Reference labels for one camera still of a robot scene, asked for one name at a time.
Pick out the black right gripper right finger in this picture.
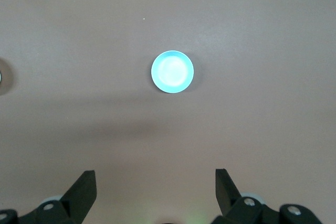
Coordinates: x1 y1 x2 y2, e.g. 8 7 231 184
212 168 324 224

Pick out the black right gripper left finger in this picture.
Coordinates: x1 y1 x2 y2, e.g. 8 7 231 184
0 170 97 224

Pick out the blue bowl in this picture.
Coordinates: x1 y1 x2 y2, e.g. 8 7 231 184
151 50 195 94

